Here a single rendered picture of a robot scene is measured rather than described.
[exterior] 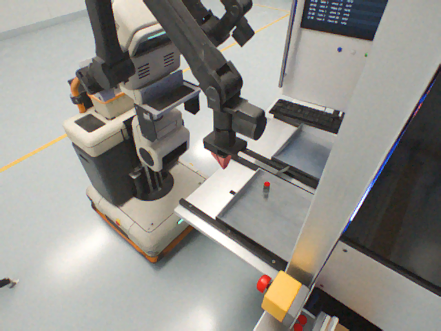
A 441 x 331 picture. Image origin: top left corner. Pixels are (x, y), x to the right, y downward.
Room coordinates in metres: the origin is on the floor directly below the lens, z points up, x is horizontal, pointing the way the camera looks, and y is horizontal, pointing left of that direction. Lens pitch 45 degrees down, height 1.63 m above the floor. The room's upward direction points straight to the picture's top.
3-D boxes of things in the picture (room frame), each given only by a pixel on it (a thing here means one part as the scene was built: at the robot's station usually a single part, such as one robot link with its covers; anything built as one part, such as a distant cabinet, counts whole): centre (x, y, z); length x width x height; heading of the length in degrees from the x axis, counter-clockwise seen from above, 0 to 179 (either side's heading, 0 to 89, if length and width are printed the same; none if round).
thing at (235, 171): (0.67, -0.25, 0.87); 0.70 x 0.48 x 0.02; 142
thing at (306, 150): (0.76, -0.41, 0.90); 0.34 x 0.26 x 0.04; 52
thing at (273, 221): (0.49, -0.20, 0.90); 0.34 x 0.26 x 0.04; 53
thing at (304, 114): (1.16, -0.45, 0.82); 0.40 x 0.14 x 0.02; 60
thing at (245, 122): (0.52, -0.04, 1.28); 0.11 x 0.09 x 0.12; 53
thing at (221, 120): (0.54, -0.01, 1.25); 0.07 x 0.06 x 0.07; 53
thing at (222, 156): (0.55, 0.00, 1.12); 0.07 x 0.07 x 0.09; 53
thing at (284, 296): (0.22, -0.14, 1.00); 0.08 x 0.07 x 0.07; 52
